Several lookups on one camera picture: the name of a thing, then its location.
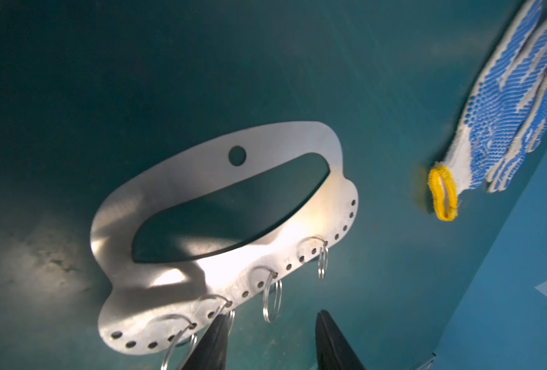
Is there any left blue dotted glove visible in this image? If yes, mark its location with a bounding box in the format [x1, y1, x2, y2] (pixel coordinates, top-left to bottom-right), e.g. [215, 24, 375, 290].
[429, 1, 547, 221]

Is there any right blue dotted glove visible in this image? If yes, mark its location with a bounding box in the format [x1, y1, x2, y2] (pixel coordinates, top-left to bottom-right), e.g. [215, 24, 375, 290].
[485, 41, 547, 194]

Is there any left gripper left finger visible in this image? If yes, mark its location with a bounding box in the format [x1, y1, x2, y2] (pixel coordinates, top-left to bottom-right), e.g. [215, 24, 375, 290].
[182, 314, 230, 370]

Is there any blue dotted glove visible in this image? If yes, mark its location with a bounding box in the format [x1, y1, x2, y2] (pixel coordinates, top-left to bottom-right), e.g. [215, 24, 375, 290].
[429, 1, 547, 221]
[485, 41, 547, 194]

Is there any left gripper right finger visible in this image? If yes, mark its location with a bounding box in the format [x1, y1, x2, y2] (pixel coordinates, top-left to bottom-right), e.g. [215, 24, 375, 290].
[315, 310, 365, 370]

